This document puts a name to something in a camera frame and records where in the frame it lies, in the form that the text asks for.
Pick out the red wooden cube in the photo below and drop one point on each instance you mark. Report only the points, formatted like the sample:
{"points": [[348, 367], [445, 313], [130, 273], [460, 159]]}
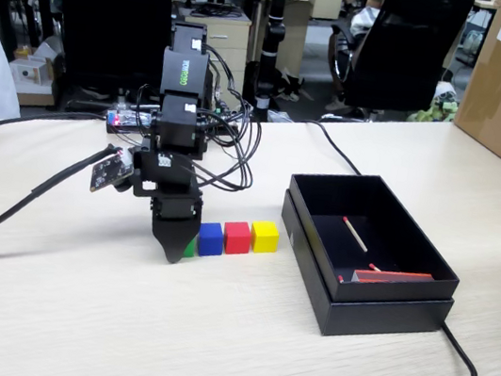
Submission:
{"points": [[237, 238]]}

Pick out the short red-tipped matchstick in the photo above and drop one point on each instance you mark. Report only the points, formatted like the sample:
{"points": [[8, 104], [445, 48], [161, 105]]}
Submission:
{"points": [[340, 277], [372, 266]]}

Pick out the black and white shoe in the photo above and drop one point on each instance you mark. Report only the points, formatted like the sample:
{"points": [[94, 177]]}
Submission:
{"points": [[290, 90]]}

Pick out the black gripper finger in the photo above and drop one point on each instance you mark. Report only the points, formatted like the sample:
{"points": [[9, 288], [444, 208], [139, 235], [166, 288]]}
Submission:
{"points": [[173, 238]]}

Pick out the white carton with round hole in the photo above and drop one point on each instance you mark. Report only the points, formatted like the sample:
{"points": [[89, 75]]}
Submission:
{"points": [[30, 73]]}

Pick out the red matchbox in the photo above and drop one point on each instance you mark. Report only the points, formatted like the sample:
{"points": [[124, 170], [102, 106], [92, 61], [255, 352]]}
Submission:
{"points": [[389, 277]]}

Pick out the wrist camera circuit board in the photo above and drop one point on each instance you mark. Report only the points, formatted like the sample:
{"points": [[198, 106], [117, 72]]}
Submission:
{"points": [[110, 173]]}

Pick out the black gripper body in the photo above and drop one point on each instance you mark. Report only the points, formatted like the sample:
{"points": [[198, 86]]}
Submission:
{"points": [[176, 205]]}

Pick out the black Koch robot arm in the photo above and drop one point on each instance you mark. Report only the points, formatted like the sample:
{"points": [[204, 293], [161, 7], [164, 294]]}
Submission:
{"points": [[182, 77]]}

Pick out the blue wooden cube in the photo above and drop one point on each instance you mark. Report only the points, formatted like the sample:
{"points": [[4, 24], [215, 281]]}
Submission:
{"points": [[210, 239]]}

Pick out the black pole with white bands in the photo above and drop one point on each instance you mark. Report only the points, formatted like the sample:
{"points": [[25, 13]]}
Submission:
{"points": [[274, 34]]}

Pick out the long wooden matchstick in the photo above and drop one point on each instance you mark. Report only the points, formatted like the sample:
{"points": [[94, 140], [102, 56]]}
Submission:
{"points": [[355, 234]]}

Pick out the black open box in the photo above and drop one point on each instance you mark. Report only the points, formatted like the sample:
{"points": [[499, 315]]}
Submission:
{"points": [[377, 320]]}

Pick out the black office chair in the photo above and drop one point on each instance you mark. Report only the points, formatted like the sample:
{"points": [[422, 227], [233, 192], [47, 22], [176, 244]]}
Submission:
{"points": [[112, 8], [405, 55]]}

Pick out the yellow wooden cube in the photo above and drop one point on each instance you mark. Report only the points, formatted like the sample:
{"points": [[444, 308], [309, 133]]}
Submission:
{"points": [[264, 238]]}

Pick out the beige drawer cabinet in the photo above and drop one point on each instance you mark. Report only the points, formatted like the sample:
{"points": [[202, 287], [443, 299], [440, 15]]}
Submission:
{"points": [[327, 4], [234, 52]]}

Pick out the green and white toy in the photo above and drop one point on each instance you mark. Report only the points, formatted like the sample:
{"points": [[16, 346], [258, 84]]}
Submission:
{"points": [[434, 114]]}

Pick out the seated person at desk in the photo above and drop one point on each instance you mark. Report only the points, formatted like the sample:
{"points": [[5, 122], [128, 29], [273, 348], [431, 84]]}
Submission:
{"points": [[364, 19]]}

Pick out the black cardboard box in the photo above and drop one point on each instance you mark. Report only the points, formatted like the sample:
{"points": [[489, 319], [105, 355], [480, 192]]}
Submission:
{"points": [[413, 242]]}

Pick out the robot controller circuit board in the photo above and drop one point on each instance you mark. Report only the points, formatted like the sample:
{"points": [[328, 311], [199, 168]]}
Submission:
{"points": [[118, 118]]}

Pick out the green wooden cube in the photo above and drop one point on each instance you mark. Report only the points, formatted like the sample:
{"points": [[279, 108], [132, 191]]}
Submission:
{"points": [[190, 248]]}

